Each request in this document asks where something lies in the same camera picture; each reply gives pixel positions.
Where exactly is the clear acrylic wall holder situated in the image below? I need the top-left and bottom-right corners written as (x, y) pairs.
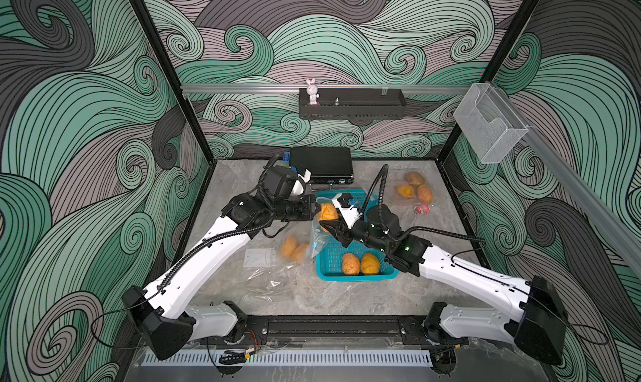
top-left (454, 82), bottom-right (528, 164)

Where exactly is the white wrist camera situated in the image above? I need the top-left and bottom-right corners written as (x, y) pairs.
top-left (290, 168), bottom-right (311, 184)
top-left (332, 193), bottom-right (362, 229)

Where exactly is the white pink bunny figurine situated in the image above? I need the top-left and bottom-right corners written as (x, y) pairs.
top-left (306, 78), bottom-right (320, 106)

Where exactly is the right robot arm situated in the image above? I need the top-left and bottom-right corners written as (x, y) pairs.
top-left (320, 190), bottom-right (569, 365)

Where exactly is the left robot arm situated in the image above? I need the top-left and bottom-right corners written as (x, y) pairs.
top-left (122, 158), bottom-right (321, 360)

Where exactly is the clear pink-zipper bag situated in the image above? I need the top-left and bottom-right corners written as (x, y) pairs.
top-left (374, 167), bottom-right (433, 215)

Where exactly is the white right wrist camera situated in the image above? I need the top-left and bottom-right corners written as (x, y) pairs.
top-left (332, 193), bottom-right (362, 229)

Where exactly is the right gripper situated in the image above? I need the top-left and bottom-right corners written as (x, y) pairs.
top-left (321, 209), bottom-right (392, 256)

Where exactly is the black aluminium case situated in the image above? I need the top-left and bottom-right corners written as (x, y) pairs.
top-left (290, 147), bottom-right (354, 185)

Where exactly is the teal plastic basket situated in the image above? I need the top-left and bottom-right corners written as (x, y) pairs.
top-left (312, 219), bottom-right (398, 283)

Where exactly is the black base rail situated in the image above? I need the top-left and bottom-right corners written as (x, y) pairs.
top-left (139, 314), bottom-right (472, 340)

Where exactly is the black wall shelf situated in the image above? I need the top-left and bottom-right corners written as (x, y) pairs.
top-left (298, 87), bottom-right (407, 122)

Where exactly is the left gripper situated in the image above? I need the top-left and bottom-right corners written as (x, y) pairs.
top-left (269, 195), bottom-right (321, 223)

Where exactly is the pink small toy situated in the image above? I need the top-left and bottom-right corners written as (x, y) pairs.
top-left (414, 203), bottom-right (431, 215)

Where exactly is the white slotted cable duct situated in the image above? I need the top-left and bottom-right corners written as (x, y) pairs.
top-left (141, 349), bottom-right (433, 368)

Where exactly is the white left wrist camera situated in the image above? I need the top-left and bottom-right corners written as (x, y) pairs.
top-left (290, 168), bottom-right (311, 184)

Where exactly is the clear blue-zipper bag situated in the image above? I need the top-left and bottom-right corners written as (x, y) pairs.
top-left (242, 201), bottom-right (332, 283)
top-left (237, 261), bottom-right (316, 311)

